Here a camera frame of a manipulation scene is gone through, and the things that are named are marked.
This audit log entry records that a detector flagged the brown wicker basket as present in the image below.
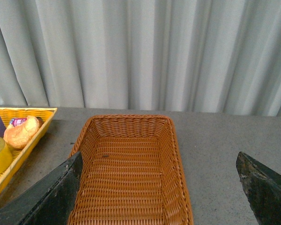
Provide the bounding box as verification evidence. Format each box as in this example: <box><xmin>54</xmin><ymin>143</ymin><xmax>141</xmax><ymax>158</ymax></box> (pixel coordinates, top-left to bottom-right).
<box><xmin>68</xmin><ymin>114</ymin><xmax>194</xmax><ymax>225</ymax></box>

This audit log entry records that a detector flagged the toy croissant bread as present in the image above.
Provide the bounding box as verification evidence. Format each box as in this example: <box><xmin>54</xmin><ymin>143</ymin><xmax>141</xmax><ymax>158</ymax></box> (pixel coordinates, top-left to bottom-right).
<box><xmin>3</xmin><ymin>116</ymin><xmax>42</xmax><ymax>149</ymax></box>

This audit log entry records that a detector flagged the small purple snack packet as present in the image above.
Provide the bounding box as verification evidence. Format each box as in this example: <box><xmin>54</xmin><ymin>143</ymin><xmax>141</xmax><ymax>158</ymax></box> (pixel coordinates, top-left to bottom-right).
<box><xmin>9</xmin><ymin>117</ymin><xmax>27</xmax><ymax>127</ymax></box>

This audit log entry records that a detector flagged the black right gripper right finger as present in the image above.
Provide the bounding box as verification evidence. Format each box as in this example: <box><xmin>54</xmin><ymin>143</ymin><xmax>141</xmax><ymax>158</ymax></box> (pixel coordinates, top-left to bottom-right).
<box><xmin>236</xmin><ymin>152</ymin><xmax>281</xmax><ymax>225</ymax></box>

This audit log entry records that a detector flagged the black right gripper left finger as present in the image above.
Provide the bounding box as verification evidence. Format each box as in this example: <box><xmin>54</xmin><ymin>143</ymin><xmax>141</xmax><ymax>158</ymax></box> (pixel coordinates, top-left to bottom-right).
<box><xmin>0</xmin><ymin>152</ymin><xmax>83</xmax><ymax>225</ymax></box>

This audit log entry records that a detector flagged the grey pleated curtain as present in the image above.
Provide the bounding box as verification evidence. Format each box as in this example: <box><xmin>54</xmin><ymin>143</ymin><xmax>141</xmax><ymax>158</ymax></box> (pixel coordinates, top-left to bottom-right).
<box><xmin>0</xmin><ymin>0</ymin><xmax>281</xmax><ymax>116</ymax></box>

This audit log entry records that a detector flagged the yellow wicker basket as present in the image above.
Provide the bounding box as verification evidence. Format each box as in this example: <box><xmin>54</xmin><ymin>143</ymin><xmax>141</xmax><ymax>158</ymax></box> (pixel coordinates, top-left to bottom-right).
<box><xmin>0</xmin><ymin>107</ymin><xmax>58</xmax><ymax>194</ymax></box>

